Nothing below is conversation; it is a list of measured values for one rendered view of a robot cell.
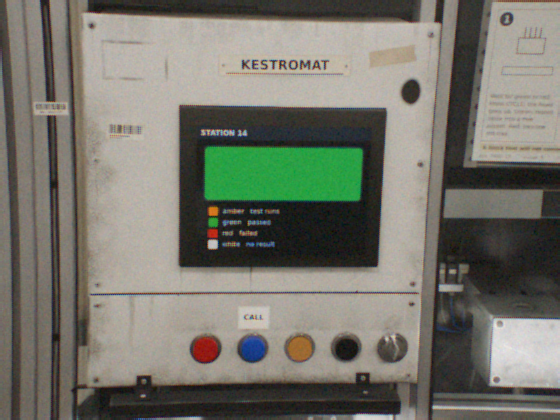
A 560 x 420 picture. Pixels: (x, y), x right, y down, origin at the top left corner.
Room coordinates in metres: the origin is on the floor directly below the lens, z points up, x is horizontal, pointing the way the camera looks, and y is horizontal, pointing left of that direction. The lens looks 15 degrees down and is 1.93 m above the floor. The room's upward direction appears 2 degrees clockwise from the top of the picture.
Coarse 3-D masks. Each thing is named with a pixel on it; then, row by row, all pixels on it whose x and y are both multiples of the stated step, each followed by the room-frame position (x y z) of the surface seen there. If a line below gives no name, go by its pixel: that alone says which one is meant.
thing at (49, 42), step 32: (32, 0) 1.25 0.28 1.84; (64, 0) 1.26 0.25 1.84; (32, 32) 1.25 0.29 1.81; (64, 32) 1.26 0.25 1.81; (32, 64) 1.25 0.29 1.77; (64, 64) 1.25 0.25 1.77; (32, 96) 1.25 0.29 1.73; (64, 96) 1.25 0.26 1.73; (32, 128) 1.25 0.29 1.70; (64, 128) 1.25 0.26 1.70; (64, 160) 1.25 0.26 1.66; (64, 192) 1.25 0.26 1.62; (64, 224) 1.25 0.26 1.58; (64, 256) 1.25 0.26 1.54; (64, 288) 1.25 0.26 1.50; (64, 320) 1.25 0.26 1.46; (64, 352) 1.25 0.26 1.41; (64, 384) 1.25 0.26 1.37; (64, 416) 1.25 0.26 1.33
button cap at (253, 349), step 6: (246, 342) 1.26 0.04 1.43; (252, 342) 1.26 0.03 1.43; (258, 342) 1.26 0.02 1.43; (246, 348) 1.26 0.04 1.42; (252, 348) 1.26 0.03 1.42; (258, 348) 1.26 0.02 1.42; (264, 348) 1.26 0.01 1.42; (246, 354) 1.26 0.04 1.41; (252, 354) 1.26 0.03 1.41; (258, 354) 1.26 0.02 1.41; (252, 360) 1.26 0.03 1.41
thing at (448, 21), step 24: (432, 0) 1.30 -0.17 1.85; (456, 0) 1.30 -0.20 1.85; (432, 144) 1.30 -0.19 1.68; (432, 168) 1.30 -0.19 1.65; (432, 192) 1.30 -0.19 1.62; (432, 216) 1.30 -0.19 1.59; (432, 240) 1.30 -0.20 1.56; (432, 264) 1.30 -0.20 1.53; (432, 288) 1.30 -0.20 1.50; (432, 312) 1.30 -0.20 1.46; (432, 336) 1.30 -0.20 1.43; (408, 384) 1.30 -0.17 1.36; (408, 408) 1.30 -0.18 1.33
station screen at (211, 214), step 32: (224, 128) 1.24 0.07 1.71; (256, 128) 1.24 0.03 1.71; (288, 128) 1.25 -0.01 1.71; (320, 128) 1.25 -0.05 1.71; (352, 128) 1.26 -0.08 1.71; (224, 224) 1.24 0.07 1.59; (256, 224) 1.25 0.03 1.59; (288, 224) 1.25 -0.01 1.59; (320, 224) 1.25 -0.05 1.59; (352, 224) 1.26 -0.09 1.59
